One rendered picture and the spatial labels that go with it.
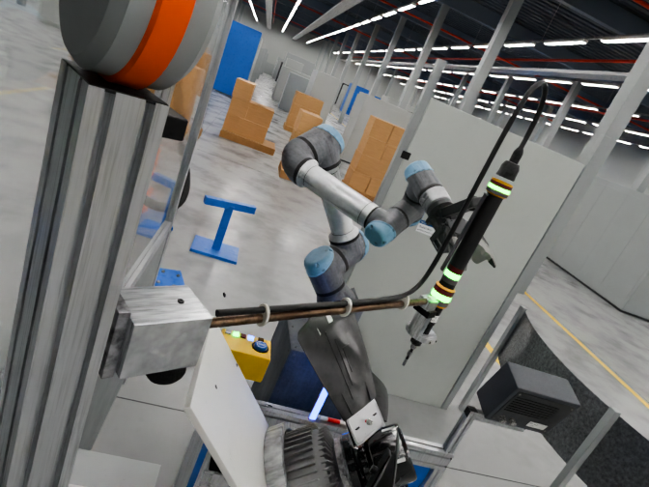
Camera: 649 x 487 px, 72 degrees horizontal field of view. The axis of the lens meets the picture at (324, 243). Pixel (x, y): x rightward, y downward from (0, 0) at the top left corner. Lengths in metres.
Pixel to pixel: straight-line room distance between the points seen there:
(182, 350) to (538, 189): 2.80
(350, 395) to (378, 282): 2.04
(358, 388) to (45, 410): 0.66
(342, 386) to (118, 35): 0.81
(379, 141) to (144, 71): 8.66
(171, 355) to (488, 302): 2.93
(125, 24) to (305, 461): 0.87
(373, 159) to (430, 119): 6.31
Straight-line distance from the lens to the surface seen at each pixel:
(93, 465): 1.31
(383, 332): 3.21
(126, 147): 0.39
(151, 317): 0.51
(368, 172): 9.07
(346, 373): 1.00
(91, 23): 0.37
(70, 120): 0.40
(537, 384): 1.73
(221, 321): 0.59
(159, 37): 0.34
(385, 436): 1.05
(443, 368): 3.53
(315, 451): 1.03
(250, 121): 10.00
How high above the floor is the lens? 1.86
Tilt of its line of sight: 19 degrees down
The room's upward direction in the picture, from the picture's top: 23 degrees clockwise
